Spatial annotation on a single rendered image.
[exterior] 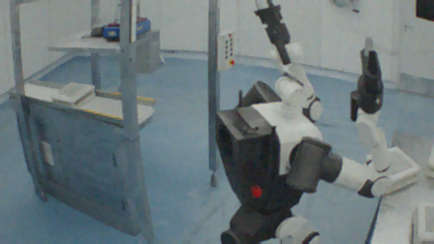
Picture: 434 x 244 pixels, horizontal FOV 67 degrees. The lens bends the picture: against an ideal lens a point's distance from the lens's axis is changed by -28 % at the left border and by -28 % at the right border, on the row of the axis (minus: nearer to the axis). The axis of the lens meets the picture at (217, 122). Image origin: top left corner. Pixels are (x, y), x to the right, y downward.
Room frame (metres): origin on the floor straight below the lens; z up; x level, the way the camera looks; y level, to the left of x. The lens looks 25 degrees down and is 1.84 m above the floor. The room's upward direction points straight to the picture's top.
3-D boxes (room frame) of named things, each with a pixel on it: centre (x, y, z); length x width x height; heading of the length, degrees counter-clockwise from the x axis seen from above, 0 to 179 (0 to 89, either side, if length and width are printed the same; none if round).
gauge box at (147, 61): (2.22, 0.42, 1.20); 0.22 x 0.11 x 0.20; 66
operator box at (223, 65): (2.80, -0.06, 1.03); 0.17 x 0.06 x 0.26; 156
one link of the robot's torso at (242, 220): (1.19, -0.15, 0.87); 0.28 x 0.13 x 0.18; 130
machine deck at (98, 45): (2.17, 0.66, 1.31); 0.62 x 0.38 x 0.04; 66
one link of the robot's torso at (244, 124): (1.22, -0.17, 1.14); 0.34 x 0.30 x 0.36; 17
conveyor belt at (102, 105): (2.34, 1.00, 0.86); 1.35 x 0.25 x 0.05; 66
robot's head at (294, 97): (1.23, -0.23, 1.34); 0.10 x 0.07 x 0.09; 17
